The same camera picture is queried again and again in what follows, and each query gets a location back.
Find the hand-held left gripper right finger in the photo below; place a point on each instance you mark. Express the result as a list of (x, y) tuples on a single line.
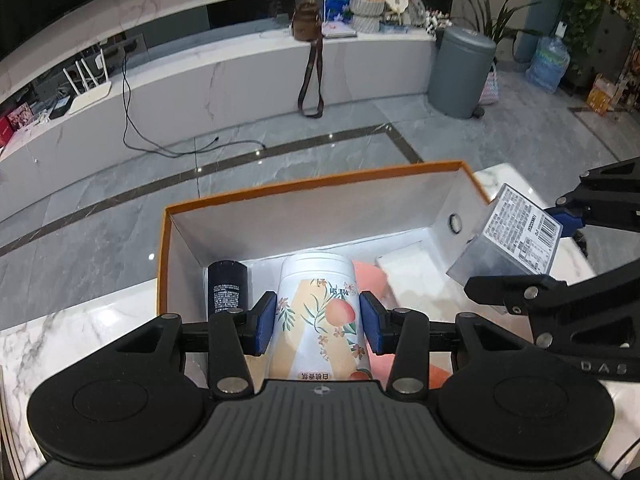
[(372, 322)]

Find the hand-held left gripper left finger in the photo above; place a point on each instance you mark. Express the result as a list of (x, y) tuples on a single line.
[(265, 322)]

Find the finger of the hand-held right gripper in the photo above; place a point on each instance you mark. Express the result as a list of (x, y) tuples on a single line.
[(570, 220), (550, 305)]

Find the silver labelled box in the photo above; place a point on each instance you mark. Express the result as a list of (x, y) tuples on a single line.
[(520, 230)]

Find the white peach print can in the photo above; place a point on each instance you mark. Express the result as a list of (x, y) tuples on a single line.
[(315, 310)]

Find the orange cardboard box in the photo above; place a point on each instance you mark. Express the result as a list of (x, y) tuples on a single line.
[(300, 220)]

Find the black bottle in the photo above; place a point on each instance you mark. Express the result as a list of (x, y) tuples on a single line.
[(227, 285)]

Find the orange printed carton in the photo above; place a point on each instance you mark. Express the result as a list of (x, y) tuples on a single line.
[(602, 94)]

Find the pink woven basket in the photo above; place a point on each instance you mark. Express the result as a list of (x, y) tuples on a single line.
[(491, 85)]

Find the blue water bottle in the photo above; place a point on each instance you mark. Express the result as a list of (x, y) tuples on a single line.
[(547, 65)]

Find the grey trash can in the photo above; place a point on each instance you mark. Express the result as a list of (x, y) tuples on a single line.
[(460, 75)]

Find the long leaf plant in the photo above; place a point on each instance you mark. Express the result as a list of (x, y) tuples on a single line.
[(492, 15)]

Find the marble television cabinet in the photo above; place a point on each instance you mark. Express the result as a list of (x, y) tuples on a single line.
[(225, 75)]

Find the patterned round fan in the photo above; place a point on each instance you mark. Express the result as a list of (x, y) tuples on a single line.
[(417, 7)]

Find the white woven pot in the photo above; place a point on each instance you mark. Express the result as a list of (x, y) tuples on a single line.
[(367, 6), (366, 23)]

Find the white router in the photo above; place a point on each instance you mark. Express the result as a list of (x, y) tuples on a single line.
[(92, 97)]

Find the notebook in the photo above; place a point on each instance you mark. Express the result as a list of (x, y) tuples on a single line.
[(340, 31)]

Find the black device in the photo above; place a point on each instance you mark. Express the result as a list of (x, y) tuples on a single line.
[(61, 107)]

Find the blue box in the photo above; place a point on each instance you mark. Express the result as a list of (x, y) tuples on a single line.
[(336, 9)]

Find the pink patterned box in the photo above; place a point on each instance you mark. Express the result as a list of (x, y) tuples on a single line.
[(19, 117)]

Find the red box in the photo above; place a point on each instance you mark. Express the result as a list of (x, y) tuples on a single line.
[(6, 130)]

